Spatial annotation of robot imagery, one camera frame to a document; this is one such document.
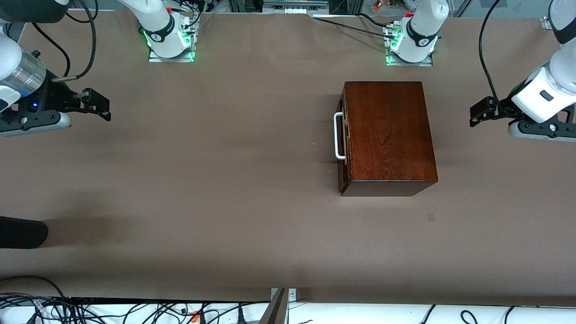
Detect wooden drawer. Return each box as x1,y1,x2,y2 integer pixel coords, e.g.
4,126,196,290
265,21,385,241
339,97,351,180

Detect white drawer handle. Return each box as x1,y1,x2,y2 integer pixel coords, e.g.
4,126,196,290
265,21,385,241
333,112,347,161

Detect dark wooden drawer cabinet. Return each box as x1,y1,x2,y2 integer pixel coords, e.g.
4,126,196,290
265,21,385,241
338,81,439,198

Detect black ribbed cylinder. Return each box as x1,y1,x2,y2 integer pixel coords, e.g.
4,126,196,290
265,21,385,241
0,216,49,249

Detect white ledge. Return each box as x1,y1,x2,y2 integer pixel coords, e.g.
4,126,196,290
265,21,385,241
0,298,576,324

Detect grey metal bar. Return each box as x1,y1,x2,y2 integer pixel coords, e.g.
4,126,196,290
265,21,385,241
259,288,289,324

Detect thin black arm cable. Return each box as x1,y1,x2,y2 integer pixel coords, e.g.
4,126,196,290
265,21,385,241
31,21,72,78

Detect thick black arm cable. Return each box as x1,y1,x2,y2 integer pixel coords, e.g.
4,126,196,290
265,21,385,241
52,0,99,82

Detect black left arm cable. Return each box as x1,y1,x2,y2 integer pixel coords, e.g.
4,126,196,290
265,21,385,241
478,0,516,118

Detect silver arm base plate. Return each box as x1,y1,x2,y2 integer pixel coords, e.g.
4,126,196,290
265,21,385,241
148,41,196,63
385,25,434,68

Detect black table cable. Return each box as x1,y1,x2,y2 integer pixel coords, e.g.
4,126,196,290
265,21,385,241
312,16,400,36

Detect thin black looped cable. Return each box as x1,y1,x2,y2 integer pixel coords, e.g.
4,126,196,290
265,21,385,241
0,274,68,301

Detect metal rack frame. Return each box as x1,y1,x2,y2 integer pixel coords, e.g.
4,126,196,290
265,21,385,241
227,0,357,15

